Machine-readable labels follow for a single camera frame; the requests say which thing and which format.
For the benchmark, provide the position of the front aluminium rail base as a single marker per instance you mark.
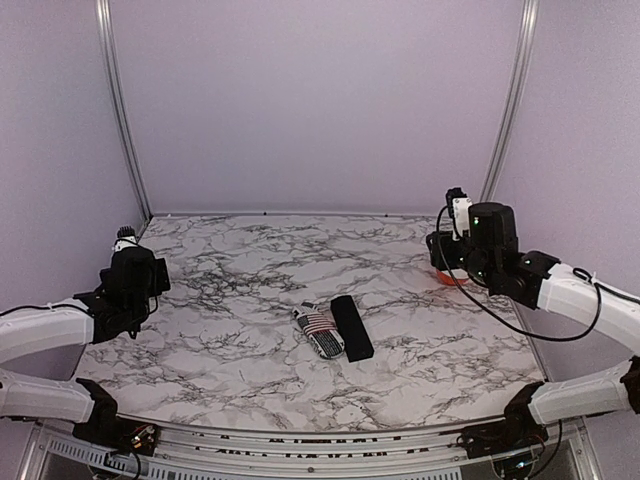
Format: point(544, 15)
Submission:
point(449, 451)

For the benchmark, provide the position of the orange white bowl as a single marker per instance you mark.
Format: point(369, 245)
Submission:
point(450, 279)

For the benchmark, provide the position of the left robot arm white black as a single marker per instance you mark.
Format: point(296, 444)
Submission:
point(127, 295)

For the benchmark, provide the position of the left aluminium frame post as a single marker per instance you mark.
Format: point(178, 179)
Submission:
point(108, 45)

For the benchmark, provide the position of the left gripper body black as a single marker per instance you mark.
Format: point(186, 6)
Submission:
point(159, 281)

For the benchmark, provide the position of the aluminium frame post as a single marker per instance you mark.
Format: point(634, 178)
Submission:
point(515, 92)
point(108, 45)

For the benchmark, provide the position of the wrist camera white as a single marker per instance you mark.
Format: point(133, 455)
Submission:
point(458, 204)
point(125, 238)

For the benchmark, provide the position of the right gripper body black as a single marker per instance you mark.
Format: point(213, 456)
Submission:
point(452, 261)

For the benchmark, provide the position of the right aluminium frame post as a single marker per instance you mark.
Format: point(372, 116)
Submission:
point(515, 92)

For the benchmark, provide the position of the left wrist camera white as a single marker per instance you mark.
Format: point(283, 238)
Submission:
point(125, 238)

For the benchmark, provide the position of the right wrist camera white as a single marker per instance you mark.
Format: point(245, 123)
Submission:
point(458, 204)

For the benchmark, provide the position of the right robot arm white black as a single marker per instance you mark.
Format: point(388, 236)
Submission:
point(479, 242)

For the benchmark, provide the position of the striped flag glasses pouch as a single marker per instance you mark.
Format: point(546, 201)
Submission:
point(320, 331)

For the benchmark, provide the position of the black glasses case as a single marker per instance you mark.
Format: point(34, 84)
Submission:
point(350, 326)

